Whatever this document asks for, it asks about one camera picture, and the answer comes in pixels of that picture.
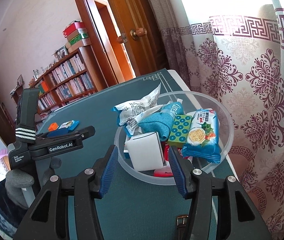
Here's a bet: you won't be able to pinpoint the orange hexagonal block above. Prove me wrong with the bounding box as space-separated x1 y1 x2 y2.
48 122 59 132

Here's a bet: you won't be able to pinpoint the white blue snack packet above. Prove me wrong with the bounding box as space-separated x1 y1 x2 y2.
112 84 163 137

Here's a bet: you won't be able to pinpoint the blue cracker snack packet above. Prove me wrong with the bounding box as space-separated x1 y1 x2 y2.
181 109 221 164

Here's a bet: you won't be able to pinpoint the red balloon glue packet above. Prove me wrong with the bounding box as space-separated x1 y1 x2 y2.
153 142 173 178

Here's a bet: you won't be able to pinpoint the clear plastic bowl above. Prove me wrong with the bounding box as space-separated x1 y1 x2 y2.
113 90 235 186

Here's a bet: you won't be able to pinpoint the green dotted small box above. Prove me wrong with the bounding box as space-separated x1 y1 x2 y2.
167 115 192 148

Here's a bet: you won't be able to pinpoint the blue Curel pouch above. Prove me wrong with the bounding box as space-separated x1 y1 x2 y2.
139 101 184 141

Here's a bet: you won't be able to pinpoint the white medicine box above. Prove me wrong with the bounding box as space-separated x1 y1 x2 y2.
123 133 142 159

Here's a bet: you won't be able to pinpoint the wooden bookshelf with books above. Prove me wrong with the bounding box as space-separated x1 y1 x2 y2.
30 46 107 114

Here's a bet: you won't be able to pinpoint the stacked boxes on shelf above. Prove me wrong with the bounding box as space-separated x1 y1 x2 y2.
62 21 91 53

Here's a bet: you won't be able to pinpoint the wooden door with knob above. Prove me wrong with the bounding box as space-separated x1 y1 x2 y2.
108 0 169 76

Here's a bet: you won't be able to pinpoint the patterned purple white curtain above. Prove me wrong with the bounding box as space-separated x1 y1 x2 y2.
149 0 284 239

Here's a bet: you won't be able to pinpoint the wrist watch with strap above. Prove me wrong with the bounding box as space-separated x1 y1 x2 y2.
176 215 188 240

